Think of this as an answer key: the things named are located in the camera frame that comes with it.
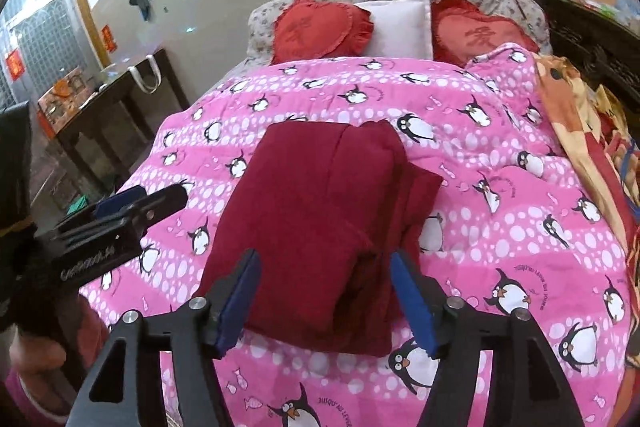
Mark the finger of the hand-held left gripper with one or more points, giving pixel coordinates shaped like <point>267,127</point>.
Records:
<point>120,199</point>
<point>162,202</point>

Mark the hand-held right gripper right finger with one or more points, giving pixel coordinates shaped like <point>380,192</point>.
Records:
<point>415,302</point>

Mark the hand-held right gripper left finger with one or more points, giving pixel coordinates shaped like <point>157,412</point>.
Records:
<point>240,302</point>

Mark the dark red sweater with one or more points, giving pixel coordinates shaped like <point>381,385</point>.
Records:
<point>310,217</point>

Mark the person's left hand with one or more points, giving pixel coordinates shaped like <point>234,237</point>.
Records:
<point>37,377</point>

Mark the green plastic crate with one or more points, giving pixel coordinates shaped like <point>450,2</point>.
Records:
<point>75,205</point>

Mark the dark wooden table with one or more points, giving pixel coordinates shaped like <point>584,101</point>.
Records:
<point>100,127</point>

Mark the printed cardboard box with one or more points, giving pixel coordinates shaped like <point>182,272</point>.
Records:
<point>65,99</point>

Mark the pink penguin print blanket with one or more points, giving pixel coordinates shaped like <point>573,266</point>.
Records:
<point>500,217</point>

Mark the red paper door sign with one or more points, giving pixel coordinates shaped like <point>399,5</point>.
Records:
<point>15,64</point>

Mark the door with metal grille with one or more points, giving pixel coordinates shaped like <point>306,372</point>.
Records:
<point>40,22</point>

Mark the red heart cushion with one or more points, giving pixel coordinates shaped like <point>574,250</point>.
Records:
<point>475,37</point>
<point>315,29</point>

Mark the orange cartoon blanket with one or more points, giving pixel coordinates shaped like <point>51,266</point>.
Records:
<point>575,117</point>

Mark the white pillow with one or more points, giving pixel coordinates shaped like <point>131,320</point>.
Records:
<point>400,27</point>

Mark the dark carved wooden cabinet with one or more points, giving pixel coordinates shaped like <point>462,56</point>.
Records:
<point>580,32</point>

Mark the red paper wall sign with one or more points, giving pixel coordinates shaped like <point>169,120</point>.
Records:
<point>107,38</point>

